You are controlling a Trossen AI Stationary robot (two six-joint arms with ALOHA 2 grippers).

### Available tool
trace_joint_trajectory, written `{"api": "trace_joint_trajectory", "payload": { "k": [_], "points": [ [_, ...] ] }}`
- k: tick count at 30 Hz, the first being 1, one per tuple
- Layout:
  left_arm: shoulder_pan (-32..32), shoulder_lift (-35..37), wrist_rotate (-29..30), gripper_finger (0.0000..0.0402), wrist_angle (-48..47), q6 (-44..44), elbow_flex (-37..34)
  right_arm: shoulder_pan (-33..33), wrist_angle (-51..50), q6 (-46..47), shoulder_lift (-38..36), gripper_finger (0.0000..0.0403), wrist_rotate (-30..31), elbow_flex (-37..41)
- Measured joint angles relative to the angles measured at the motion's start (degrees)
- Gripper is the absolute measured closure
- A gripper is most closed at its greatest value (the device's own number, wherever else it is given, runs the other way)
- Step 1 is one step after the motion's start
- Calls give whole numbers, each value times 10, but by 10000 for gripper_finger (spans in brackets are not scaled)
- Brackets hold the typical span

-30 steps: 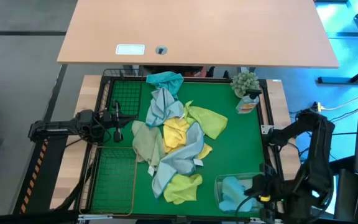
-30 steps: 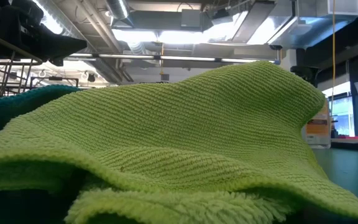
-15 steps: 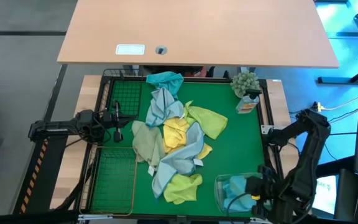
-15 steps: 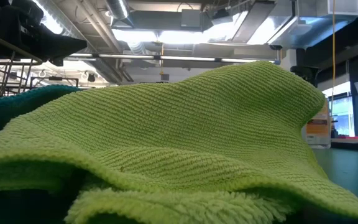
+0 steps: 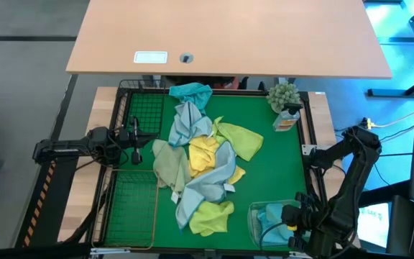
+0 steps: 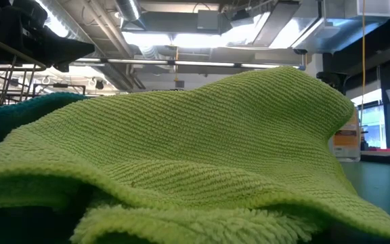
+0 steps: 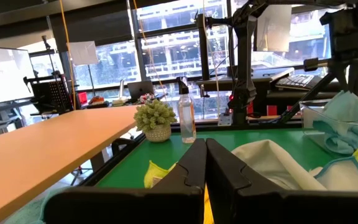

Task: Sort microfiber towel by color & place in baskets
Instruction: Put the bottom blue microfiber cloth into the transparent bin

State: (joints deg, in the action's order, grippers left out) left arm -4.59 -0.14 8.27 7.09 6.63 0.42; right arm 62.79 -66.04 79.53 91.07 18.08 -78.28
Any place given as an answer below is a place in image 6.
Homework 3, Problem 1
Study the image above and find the lime green microfiber towel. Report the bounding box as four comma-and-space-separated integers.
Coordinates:
0, 66, 390, 244

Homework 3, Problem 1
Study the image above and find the long tube light fixture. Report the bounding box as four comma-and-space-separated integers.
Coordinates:
72, 57, 307, 70

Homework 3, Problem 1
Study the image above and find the grey ceiling box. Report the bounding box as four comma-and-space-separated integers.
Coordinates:
197, 9, 221, 31

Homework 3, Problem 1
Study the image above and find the clear spray bottle orange label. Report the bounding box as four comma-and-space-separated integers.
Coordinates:
316, 70, 362, 162

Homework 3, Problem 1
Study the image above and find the green table mat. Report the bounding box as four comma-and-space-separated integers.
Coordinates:
339, 160, 390, 228

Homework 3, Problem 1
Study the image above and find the large black wire basket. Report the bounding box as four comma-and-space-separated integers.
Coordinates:
0, 30, 47, 110

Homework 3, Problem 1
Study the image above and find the shiny round air duct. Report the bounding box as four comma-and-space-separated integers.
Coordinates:
113, 0, 147, 30

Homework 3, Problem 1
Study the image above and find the silver rectangular air duct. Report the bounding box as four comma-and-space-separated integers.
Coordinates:
291, 0, 390, 55

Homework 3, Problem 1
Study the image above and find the yellow hanging cable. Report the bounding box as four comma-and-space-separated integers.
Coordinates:
360, 0, 367, 118

